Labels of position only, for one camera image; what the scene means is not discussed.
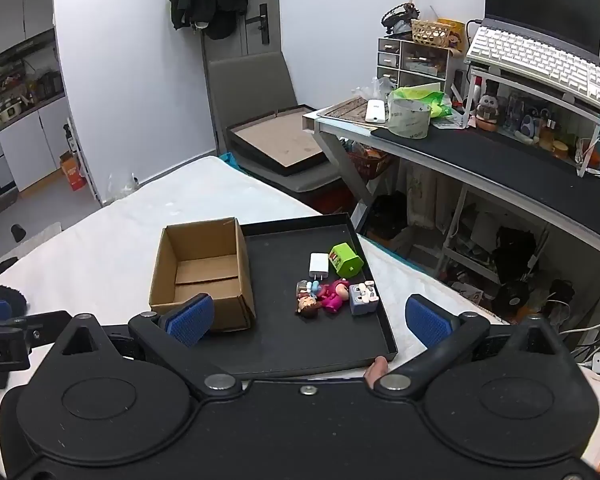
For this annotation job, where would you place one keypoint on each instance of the pink toy figure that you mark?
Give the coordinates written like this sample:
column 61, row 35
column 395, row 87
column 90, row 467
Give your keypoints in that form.
column 334, row 296

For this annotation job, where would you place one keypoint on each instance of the black slipper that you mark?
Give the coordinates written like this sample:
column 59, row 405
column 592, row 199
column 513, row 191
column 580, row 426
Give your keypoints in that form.
column 18, row 232

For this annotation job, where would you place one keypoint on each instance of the white kitchen cabinet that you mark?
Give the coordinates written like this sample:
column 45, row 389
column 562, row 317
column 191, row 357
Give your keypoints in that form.
column 25, row 125

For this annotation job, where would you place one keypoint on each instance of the black picture frame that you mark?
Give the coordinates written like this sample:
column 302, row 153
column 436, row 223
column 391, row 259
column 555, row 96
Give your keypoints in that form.
column 277, row 142

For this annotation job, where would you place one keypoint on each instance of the grey bunny cube figure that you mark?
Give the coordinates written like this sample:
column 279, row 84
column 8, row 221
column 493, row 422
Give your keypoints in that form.
column 362, row 299

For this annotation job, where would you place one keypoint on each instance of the wicker basket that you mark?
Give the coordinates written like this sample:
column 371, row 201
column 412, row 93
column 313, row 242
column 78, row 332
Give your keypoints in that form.
column 430, row 34

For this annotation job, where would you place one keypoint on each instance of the grey drawer organizer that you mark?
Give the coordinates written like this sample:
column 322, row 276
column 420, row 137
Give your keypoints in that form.
column 415, row 62

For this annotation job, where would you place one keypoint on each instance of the black desk mat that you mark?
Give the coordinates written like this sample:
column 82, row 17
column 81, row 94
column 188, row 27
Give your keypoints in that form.
column 505, row 160

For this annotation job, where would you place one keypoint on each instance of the brown-haired toy figure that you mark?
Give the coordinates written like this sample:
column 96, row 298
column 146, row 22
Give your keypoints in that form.
column 307, row 307

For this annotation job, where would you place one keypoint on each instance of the brown cardboard box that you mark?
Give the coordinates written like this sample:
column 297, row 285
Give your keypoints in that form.
column 202, row 272

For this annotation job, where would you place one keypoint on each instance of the black bag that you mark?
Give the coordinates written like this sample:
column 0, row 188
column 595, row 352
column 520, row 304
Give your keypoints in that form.
column 515, row 252

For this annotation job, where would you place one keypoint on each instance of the black shallow tray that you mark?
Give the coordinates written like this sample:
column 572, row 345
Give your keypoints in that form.
column 300, row 340

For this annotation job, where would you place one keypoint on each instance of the yellow box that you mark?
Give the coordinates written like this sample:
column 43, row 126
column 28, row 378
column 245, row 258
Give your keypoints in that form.
column 455, row 32

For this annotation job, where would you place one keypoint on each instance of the panda figurine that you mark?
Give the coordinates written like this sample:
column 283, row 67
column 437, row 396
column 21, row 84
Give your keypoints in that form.
column 488, row 110

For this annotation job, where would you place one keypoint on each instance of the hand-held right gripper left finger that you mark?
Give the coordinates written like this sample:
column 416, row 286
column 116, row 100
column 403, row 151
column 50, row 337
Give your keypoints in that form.
column 190, row 317

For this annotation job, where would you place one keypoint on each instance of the green plastic bag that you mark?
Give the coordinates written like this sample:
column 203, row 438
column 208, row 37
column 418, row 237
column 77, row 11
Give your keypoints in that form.
column 420, row 95

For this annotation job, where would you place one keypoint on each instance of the grey chair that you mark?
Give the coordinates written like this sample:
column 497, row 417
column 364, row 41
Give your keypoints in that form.
column 250, row 85

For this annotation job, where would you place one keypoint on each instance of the grey desk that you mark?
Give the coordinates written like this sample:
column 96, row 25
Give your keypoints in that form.
column 480, row 170

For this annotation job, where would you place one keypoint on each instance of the orange carton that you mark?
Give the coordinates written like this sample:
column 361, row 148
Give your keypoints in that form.
column 72, row 172

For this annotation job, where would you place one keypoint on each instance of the green toy box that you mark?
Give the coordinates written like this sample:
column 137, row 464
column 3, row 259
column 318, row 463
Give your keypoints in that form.
column 346, row 259

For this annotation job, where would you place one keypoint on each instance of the black laptop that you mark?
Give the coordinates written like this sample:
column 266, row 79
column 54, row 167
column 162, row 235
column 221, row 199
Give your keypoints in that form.
column 540, row 0

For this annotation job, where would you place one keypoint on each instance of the wooden framed board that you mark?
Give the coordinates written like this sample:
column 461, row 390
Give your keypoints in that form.
column 345, row 110

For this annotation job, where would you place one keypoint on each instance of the white charger plug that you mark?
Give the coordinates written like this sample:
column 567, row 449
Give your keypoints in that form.
column 318, row 265

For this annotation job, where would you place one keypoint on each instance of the blue figure with beer mug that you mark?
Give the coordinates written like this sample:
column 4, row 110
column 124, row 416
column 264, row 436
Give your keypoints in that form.
column 307, row 287

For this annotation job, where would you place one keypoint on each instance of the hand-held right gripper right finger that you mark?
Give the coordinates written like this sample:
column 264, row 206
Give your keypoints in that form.
column 427, row 322

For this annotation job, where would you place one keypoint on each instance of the clear tape roll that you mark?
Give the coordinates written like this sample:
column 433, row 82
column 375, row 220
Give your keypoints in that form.
column 409, row 120

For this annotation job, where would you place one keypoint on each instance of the white keyboard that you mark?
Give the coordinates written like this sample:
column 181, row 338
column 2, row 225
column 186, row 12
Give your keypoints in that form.
column 535, row 62

